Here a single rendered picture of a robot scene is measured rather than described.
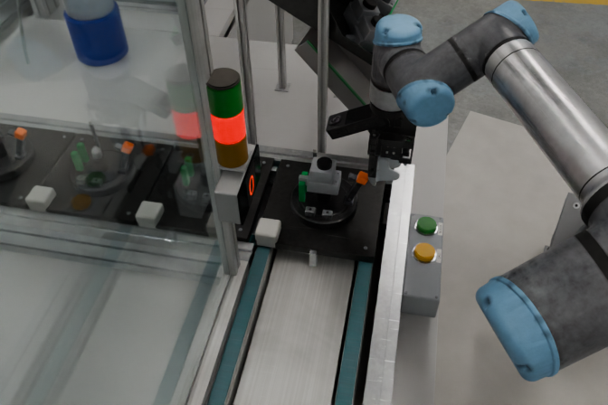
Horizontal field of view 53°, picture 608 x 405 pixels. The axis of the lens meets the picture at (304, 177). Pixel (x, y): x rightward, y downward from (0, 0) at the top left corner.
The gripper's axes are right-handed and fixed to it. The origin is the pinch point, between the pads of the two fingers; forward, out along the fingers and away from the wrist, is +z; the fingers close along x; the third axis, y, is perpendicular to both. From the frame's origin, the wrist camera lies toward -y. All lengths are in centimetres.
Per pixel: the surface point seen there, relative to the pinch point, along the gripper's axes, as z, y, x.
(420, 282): 10.2, 11.9, -15.6
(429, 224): 9.0, 12.7, -1.8
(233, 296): 10.1, -22.0, -25.3
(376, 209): 9.2, 1.7, 0.6
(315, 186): 1.8, -10.8, -2.4
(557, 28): 106, 86, 248
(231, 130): -27.6, -19.9, -21.3
